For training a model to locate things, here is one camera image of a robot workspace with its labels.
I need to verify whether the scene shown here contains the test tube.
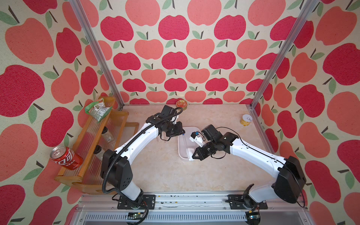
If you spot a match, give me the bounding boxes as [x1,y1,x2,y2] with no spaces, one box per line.
[182,134,188,154]

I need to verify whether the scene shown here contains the white rectangular tray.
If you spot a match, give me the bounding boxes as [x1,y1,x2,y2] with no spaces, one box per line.
[178,127,204,161]

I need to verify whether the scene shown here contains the white wipe cloth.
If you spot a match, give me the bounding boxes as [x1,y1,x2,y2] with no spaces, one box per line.
[188,154,194,161]

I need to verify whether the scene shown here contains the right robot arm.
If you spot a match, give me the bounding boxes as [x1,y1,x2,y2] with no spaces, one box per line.
[190,131,306,209]

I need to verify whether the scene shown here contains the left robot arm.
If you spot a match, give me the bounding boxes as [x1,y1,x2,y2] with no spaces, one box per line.
[100,105,185,203]

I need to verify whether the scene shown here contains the red gold round tin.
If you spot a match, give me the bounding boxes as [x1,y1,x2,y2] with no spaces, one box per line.
[176,99,188,110]

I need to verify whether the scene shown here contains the yellow white can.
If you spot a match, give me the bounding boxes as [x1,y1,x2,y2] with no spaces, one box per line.
[240,114,253,127]

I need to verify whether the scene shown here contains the glass spice jar upper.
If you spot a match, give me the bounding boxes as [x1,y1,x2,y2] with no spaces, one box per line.
[101,127,114,143]

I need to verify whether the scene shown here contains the glass spice jar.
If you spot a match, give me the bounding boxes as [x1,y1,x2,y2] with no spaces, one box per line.
[93,145,105,160]
[101,127,114,143]

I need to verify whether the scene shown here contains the wooden shelf rack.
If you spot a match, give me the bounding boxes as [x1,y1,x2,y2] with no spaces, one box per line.
[54,110,139,195]

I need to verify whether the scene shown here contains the glass spice jar lower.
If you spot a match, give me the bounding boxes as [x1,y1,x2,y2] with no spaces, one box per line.
[93,145,105,160]

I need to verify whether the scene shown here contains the green snack bag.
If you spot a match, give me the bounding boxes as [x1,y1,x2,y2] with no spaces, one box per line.
[85,98,113,123]

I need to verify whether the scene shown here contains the red cola can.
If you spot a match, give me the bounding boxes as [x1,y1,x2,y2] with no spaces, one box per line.
[50,146,83,171]

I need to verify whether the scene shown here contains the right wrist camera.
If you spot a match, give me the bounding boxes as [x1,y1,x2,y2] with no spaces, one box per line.
[189,125,223,145]

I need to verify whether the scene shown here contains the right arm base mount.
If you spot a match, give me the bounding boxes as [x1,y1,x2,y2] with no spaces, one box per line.
[225,195,268,211]

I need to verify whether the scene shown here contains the right aluminium frame post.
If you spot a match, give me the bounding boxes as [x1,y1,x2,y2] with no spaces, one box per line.
[247,0,320,110]

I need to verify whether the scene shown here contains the aluminium frame post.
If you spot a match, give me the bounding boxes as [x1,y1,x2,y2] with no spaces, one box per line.
[69,0,125,111]
[247,0,320,110]

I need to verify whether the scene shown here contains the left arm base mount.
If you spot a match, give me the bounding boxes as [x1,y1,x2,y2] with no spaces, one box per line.
[117,195,156,210]

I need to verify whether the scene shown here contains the left aluminium frame post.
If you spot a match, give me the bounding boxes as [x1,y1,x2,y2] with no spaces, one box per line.
[69,0,125,111]

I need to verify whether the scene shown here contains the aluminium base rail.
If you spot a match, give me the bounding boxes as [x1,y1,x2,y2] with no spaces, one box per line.
[66,191,315,225]

